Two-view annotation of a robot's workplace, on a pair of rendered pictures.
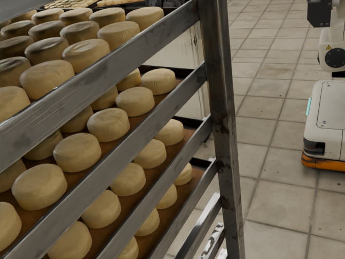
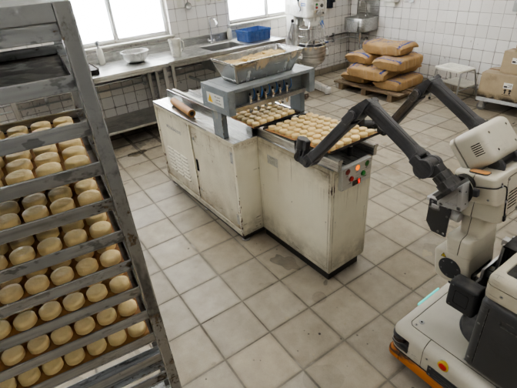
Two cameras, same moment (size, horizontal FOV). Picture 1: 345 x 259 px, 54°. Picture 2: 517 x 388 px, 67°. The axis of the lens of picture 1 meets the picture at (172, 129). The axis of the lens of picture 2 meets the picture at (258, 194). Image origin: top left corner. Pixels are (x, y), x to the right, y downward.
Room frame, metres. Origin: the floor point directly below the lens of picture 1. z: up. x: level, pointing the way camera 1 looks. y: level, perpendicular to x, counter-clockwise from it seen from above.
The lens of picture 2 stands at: (-0.06, -0.69, 1.86)
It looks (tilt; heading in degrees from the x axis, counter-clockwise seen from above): 31 degrees down; 27
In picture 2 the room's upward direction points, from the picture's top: 5 degrees counter-clockwise
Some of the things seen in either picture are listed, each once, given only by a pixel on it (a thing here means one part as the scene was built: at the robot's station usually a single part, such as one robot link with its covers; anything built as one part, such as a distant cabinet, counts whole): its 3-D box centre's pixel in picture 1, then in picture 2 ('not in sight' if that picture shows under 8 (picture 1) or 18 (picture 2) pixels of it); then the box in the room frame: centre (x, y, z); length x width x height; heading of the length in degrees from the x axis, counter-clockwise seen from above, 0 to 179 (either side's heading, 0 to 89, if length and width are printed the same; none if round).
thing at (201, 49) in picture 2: not in sight; (161, 80); (3.83, 2.55, 0.61); 3.40 x 0.70 x 1.22; 149
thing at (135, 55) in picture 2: not in sight; (135, 56); (3.63, 2.70, 0.94); 0.33 x 0.33 x 0.12
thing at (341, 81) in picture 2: not in sight; (381, 85); (6.03, 0.21, 0.06); 1.20 x 0.80 x 0.11; 62
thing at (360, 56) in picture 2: not in sight; (371, 55); (6.18, 0.43, 0.47); 0.72 x 0.42 x 0.17; 150
